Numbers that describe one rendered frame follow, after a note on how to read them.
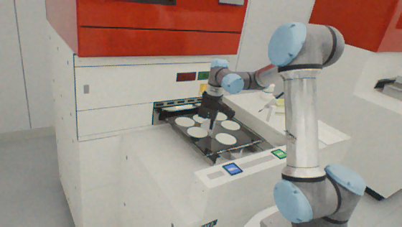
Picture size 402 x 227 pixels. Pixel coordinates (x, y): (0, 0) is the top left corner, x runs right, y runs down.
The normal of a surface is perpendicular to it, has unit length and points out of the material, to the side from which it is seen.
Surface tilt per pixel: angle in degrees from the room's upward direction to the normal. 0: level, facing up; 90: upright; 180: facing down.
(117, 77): 90
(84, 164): 90
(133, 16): 90
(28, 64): 90
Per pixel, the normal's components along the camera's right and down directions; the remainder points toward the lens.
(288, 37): -0.91, -0.07
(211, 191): 0.55, 0.44
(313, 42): 0.39, 0.01
